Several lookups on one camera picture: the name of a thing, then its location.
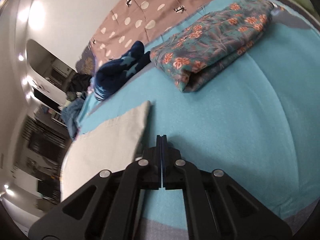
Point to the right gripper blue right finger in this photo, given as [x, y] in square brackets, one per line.
[216, 206]

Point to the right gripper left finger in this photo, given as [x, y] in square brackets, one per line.
[108, 206]

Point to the white t-shirt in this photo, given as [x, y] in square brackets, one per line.
[112, 146]

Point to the dark blue clothes pile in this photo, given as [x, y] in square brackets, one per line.
[70, 115]

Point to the black clothes pile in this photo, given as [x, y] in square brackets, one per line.
[79, 83]

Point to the light blue patterned blanket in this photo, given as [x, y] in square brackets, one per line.
[258, 120]

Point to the navy star fleece blanket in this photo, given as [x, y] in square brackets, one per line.
[112, 75]

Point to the purple gold patterned cushion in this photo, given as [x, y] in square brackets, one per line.
[86, 62]

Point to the floral folded garment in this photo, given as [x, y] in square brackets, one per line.
[203, 50]

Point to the pink polka dot bedsheet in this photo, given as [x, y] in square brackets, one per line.
[138, 20]

